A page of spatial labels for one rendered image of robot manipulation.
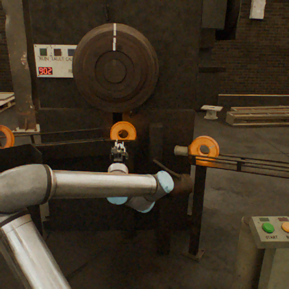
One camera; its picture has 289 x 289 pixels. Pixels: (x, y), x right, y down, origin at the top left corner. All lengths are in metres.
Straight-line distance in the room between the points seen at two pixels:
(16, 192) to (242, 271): 1.05
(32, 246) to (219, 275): 1.21
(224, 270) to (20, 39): 3.75
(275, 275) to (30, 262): 0.90
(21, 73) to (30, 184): 3.67
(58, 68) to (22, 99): 2.75
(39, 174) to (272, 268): 0.93
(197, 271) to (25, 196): 1.25
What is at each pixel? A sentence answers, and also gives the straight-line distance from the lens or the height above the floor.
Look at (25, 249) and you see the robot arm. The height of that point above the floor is 0.70.
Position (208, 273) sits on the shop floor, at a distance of 1.82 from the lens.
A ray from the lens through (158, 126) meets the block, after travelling 1.63.
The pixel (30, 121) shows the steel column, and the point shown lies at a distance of 4.52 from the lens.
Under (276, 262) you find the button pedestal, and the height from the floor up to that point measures 0.47.
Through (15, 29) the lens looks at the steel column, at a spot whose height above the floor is 1.43.
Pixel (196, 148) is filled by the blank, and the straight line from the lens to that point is 1.57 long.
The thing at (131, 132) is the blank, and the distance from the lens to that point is 1.66.
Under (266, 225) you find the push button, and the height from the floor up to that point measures 0.61.
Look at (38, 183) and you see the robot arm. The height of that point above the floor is 0.89.
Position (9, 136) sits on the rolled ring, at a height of 0.71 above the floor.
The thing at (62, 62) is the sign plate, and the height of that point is 1.14.
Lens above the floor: 1.24
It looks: 19 degrees down
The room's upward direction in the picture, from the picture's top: 1 degrees clockwise
